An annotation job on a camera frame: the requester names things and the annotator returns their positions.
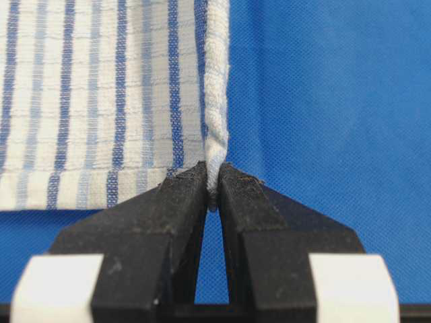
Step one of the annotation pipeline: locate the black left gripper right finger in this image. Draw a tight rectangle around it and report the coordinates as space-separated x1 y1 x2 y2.
218 162 401 323

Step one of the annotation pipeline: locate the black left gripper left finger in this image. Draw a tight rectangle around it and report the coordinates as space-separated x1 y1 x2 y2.
9 160 207 323

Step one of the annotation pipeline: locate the white blue striped towel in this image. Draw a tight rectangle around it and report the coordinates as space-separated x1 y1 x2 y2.
1 1 230 211

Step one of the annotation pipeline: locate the blue table cloth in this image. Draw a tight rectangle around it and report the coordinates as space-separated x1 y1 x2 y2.
1 1 430 303

